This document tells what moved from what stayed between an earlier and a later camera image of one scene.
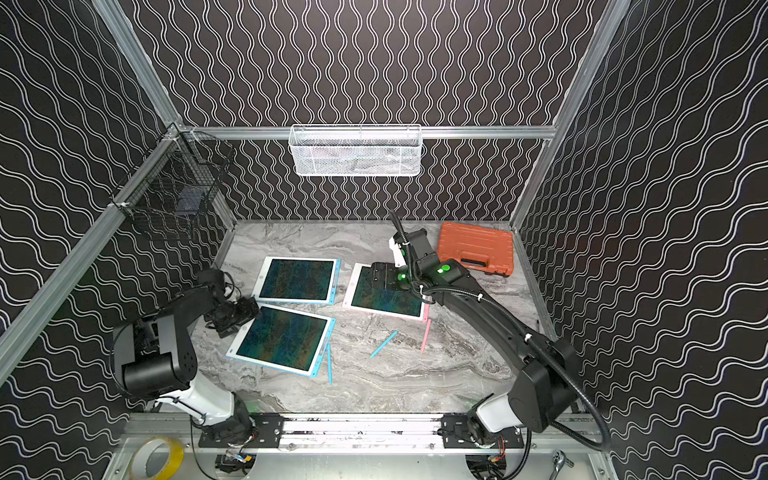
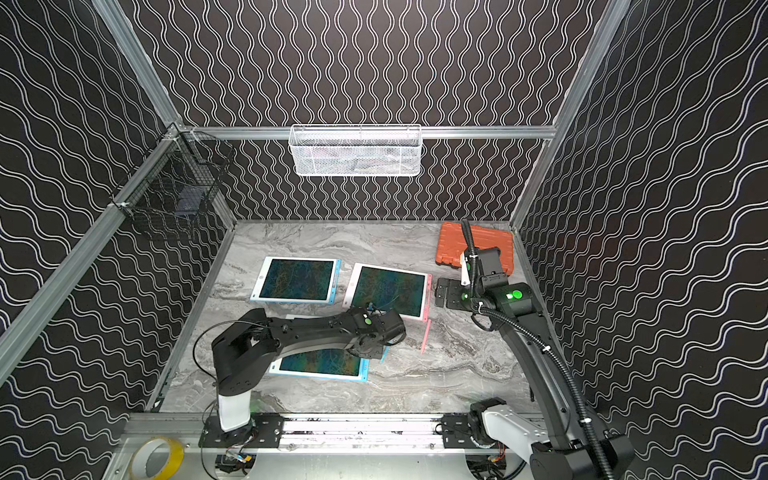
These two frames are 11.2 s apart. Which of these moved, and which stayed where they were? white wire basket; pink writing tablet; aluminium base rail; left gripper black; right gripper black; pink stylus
Moved: right gripper black; left gripper black
Stayed: pink writing tablet; white wire basket; aluminium base rail; pink stylus
